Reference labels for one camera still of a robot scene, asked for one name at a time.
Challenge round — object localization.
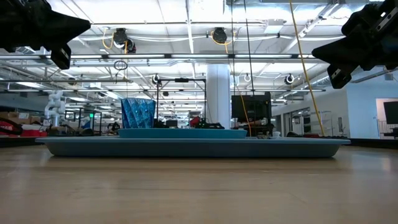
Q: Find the black hanging cable with coil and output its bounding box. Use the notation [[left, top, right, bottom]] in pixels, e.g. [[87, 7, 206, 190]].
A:
[[243, 0, 255, 95]]

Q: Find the blue crinkled foil bag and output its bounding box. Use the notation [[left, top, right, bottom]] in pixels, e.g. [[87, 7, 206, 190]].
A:
[[120, 98, 157, 129]]

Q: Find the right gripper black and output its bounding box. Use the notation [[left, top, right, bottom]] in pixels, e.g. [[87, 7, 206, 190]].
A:
[[312, 0, 398, 90]]

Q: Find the black wall screen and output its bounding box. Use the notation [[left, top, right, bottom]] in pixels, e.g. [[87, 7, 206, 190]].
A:
[[382, 101, 398, 125]]

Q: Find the black metal frame stand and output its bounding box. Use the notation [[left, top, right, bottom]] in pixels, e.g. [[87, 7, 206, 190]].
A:
[[156, 77, 208, 129]]

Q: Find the thin black hanging cable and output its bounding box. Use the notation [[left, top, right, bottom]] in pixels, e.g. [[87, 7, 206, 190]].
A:
[[229, 0, 234, 94]]

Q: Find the blue plastic tray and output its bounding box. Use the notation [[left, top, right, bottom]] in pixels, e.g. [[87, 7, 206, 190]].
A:
[[35, 136, 351, 158]]

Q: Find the red and black equipment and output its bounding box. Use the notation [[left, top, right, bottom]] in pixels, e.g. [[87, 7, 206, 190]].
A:
[[188, 116, 225, 129]]

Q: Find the yellow hanging cable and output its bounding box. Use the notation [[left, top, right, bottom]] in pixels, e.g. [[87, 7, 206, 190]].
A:
[[289, 0, 326, 137]]

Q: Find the black monitor on stand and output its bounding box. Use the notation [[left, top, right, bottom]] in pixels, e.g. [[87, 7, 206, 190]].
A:
[[231, 91, 272, 119]]

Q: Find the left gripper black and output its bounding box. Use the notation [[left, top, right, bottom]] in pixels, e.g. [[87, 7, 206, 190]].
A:
[[0, 0, 91, 70]]

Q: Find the red storage box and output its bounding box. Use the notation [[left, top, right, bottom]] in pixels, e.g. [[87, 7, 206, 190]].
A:
[[12, 127, 48, 138]]

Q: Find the white building column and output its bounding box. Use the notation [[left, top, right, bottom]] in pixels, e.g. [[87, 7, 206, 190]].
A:
[[206, 63, 231, 129]]

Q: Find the long ceiling light rail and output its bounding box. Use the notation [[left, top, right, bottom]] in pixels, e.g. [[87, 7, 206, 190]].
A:
[[0, 52, 315, 60]]

